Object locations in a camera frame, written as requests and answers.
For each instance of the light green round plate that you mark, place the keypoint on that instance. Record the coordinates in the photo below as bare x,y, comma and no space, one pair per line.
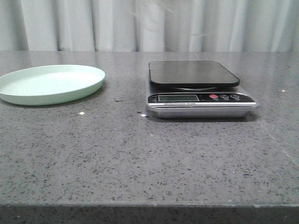
51,84

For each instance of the white pleated curtain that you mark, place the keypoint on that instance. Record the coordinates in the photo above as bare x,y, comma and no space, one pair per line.
108,25

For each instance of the white vermicelli noodle bundle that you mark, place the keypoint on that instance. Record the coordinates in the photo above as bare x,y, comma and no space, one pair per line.
165,20

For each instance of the silver black kitchen scale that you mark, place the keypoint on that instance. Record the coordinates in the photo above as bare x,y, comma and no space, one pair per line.
195,89

